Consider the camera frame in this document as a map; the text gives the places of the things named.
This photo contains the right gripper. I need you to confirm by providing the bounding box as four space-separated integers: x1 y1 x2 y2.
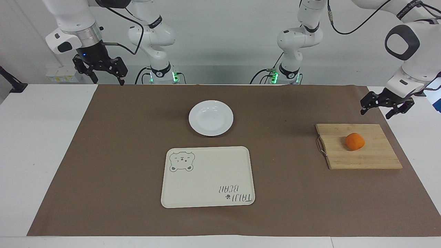
72 41 129 86

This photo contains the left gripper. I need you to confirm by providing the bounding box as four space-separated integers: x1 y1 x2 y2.
360 88 416 120

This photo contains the orange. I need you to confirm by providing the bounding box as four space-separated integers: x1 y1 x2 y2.
345 133 365 151

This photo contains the white round plate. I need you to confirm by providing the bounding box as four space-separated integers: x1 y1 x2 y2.
188 100 234 137

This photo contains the wooden cutting board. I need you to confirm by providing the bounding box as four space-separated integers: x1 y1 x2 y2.
315 123 403 170

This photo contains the black stand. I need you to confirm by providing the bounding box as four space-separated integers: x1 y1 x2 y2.
0 65 28 94

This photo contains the cream tray with bear print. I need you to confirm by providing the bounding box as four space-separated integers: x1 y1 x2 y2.
161 146 256 209

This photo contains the black cable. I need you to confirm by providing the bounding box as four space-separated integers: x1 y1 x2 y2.
418 2 441 20
99 0 145 56
327 0 394 35
134 66 153 85
250 52 285 85

